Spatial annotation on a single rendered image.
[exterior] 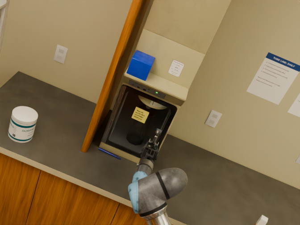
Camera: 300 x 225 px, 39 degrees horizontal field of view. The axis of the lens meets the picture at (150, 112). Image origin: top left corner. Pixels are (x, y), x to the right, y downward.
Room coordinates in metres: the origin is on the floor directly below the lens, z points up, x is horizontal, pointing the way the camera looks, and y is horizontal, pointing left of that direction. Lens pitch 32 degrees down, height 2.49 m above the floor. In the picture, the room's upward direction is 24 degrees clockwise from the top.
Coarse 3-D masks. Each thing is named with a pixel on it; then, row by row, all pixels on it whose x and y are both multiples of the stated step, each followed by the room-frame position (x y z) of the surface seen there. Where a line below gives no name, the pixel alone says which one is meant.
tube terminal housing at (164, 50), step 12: (144, 36) 1.89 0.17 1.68; (156, 36) 1.89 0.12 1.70; (144, 48) 1.89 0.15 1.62; (156, 48) 1.89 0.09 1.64; (168, 48) 1.89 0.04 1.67; (180, 48) 1.89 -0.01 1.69; (156, 60) 1.89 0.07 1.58; (168, 60) 1.89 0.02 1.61; (180, 60) 1.89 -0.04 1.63; (192, 60) 1.90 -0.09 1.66; (156, 72) 1.89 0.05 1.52; (192, 72) 1.90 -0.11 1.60; (180, 84) 1.90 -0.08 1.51; (156, 96) 1.89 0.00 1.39; (132, 156) 1.89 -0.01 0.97
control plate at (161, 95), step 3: (129, 81) 1.82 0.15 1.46; (132, 81) 1.80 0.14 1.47; (129, 84) 1.85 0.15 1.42; (135, 84) 1.83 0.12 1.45; (138, 84) 1.81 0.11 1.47; (141, 84) 1.80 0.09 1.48; (141, 87) 1.83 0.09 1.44; (144, 87) 1.82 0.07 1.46; (147, 87) 1.80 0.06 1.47; (147, 90) 1.84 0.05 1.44; (150, 90) 1.82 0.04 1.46; (153, 90) 1.81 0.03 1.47; (150, 93) 1.86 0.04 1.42; (156, 93) 1.83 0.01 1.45; (159, 93) 1.81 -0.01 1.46; (159, 96) 1.85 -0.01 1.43; (162, 96) 1.84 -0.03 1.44
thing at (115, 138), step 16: (128, 96) 1.88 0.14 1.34; (144, 96) 1.88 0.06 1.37; (128, 112) 1.88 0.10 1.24; (160, 112) 1.88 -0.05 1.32; (112, 128) 1.88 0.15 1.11; (128, 128) 1.88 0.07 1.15; (144, 128) 1.88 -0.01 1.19; (160, 128) 1.88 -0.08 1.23; (112, 144) 1.88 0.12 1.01; (128, 144) 1.88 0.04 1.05; (144, 144) 1.88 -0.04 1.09; (160, 144) 1.88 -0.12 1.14
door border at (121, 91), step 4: (124, 88) 1.88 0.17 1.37; (120, 92) 1.88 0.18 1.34; (120, 96) 1.88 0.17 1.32; (116, 100) 1.88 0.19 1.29; (120, 100) 1.88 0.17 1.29; (116, 104) 1.88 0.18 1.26; (116, 108) 1.88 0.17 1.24; (116, 112) 1.88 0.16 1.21; (112, 116) 1.88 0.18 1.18; (108, 120) 1.88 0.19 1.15; (112, 120) 1.88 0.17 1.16; (108, 124) 1.88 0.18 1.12; (108, 128) 1.88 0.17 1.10; (108, 132) 1.88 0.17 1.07; (104, 136) 1.88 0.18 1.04; (104, 140) 1.88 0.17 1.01
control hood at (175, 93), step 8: (128, 80) 1.82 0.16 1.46; (136, 80) 1.78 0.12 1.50; (152, 80) 1.82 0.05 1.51; (160, 80) 1.86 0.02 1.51; (168, 80) 1.89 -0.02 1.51; (152, 88) 1.79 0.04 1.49; (160, 88) 1.78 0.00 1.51; (168, 88) 1.81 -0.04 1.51; (176, 88) 1.85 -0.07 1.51; (184, 88) 1.88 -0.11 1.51; (168, 96) 1.81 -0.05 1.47; (176, 96) 1.78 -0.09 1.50; (184, 96) 1.80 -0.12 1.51; (176, 104) 1.87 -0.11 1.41
